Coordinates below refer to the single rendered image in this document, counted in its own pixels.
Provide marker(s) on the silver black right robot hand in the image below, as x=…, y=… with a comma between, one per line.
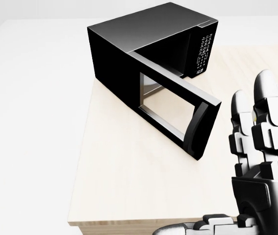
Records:
x=263, y=195

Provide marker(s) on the black microwave door with window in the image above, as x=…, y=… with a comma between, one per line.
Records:
x=178, y=85

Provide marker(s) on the black microwave oven body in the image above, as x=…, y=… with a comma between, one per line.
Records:
x=133, y=27

